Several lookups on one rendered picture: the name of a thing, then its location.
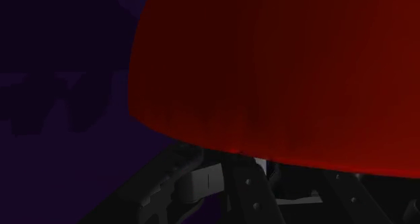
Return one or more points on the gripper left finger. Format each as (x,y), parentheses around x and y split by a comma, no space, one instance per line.
(249,190)

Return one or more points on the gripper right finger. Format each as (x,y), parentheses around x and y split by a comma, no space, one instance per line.
(354,200)

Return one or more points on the large red rounded object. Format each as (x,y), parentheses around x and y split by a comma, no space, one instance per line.
(279,72)

